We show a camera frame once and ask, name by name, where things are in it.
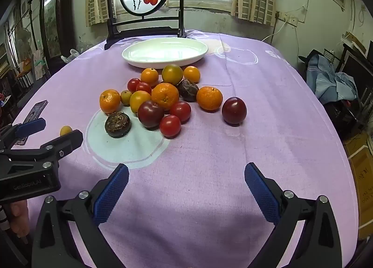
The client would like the white oval plate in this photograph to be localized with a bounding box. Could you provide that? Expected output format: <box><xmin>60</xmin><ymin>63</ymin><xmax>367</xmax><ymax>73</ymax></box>
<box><xmin>121</xmin><ymin>38</ymin><xmax>208</xmax><ymax>69</ymax></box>

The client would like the orange mandarin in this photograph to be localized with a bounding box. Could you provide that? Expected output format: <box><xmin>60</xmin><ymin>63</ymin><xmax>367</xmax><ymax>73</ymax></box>
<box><xmin>196</xmin><ymin>86</ymin><xmax>223</xmax><ymax>112</ymax></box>
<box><xmin>99</xmin><ymin>89</ymin><xmax>121</xmax><ymax>114</ymax></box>
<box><xmin>151</xmin><ymin>82</ymin><xmax>180</xmax><ymax>111</ymax></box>

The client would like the white wall socket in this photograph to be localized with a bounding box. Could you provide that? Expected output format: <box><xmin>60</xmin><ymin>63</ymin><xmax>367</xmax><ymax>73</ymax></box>
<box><xmin>275</xmin><ymin>12</ymin><xmax>299</xmax><ymax>27</ymax></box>

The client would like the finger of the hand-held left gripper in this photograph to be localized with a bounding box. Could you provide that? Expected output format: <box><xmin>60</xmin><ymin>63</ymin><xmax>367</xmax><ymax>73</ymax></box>
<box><xmin>0</xmin><ymin>117</ymin><xmax>46</xmax><ymax>152</ymax></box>
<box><xmin>0</xmin><ymin>130</ymin><xmax>84</xmax><ymax>170</ymax></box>

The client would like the black monitor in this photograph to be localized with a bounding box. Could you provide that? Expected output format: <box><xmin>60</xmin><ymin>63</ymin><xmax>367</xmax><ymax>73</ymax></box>
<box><xmin>339</xmin><ymin>42</ymin><xmax>373</xmax><ymax>102</ymax></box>

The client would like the purple printed tablecloth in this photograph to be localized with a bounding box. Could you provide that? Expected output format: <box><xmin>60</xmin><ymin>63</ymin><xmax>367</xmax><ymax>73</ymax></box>
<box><xmin>6</xmin><ymin>29</ymin><xmax>360</xmax><ymax>268</ymax></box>

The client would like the white plastic bag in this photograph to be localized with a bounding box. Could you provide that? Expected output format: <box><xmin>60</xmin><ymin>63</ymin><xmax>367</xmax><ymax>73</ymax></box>
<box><xmin>61</xmin><ymin>49</ymin><xmax>80</xmax><ymax>63</ymax></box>

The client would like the dark red plum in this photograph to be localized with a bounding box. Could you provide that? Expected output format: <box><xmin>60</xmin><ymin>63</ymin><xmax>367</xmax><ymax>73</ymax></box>
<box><xmin>138</xmin><ymin>100</ymin><xmax>165</xmax><ymax>128</ymax></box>
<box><xmin>222</xmin><ymin>97</ymin><xmax>248</xmax><ymax>125</ymax></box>

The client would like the black cap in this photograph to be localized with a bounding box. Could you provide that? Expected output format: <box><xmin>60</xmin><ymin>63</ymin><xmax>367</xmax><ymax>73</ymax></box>
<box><xmin>298</xmin><ymin>50</ymin><xmax>321</xmax><ymax>66</ymax></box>

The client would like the dark wrinkled passion fruit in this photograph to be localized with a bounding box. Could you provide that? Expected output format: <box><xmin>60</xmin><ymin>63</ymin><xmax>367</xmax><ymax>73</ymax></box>
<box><xmin>104</xmin><ymin>112</ymin><xmax>132</xmax><ymax>139</ymax></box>
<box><xmin>178</xmin><ymin>79</ymin><xmax>200</xmax><ymax>102</ymax></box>

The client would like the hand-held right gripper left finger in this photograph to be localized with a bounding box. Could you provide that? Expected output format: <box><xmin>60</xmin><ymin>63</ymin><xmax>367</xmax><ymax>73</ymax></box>
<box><xmin>31</xmin><ymin>164</ymin><xmax>130</xmax><ymax>268</ymax></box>

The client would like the brown cardboard box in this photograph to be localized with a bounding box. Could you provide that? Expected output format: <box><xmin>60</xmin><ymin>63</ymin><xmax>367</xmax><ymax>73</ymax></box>
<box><xmin>348</xmin><ymin>137</ymin><xmax>373</xmax><ymax>239</ymax></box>

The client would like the blue clothes pile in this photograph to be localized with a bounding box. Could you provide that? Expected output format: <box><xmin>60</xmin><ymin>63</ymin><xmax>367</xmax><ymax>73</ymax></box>
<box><xmin>306</xmin><ymin>54</ymin><xmax>359</xmax><ymax>104</ymax></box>

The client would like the dark wooden framed cabinet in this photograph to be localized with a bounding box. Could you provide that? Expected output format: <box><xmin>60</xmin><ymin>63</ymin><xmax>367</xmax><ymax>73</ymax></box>
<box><xmin>39</xmin><ymin>0</ymin><xmax>75</xmax><ymax>68</ymax></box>

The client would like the red cherry tomato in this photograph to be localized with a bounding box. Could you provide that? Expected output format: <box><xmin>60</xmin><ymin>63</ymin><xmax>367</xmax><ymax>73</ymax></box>
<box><xmin>159</xmin><ymin>115</ymin><xmax>182</xmax><ymax>137</ymax></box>
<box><xmin>170</xmin><ymin>101</ymin><xmax>192</xmax><ymax>123</ymax></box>
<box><xmin>136</xmin><ymin>82</ymin><xmax>152</xmax><ymax>95</ymax></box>
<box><xmin>127</xmin><ymin>78</ymin><xmax>141</xmax><ymax>93</ymax></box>

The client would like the black smartphone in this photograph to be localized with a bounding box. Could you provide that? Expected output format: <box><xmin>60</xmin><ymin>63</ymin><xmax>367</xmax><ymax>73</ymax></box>
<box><xmin>18</xmin><ymin>99</ymin><xmax>48</xmax><ymax>146</ymax></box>

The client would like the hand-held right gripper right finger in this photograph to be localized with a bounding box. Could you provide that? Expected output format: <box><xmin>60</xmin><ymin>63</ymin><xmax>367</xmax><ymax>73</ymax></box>
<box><xmin>244</xmin><ymin>162</ymin><xmax>343</xmax><ymax>268</ymax></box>

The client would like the greenish orange citrus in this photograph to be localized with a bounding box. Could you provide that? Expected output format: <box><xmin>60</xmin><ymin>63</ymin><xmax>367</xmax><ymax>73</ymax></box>
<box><xmin>162</xmin><ymin>64</ymin><xmax>184</xmax><ymax>86</ymax></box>

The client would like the white power cable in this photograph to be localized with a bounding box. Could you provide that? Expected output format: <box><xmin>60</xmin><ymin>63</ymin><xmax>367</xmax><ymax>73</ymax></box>
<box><xmin>261</xmin><ymin>19</ymin><xmax>289</xmax><ymax>43</ymax></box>

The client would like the person's left hand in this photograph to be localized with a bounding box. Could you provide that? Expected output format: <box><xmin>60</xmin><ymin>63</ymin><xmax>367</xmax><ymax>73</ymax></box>
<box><xmin>7</xmin><ymin>200</ymin><xmax>30</xmax><ymax>239</ymax></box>

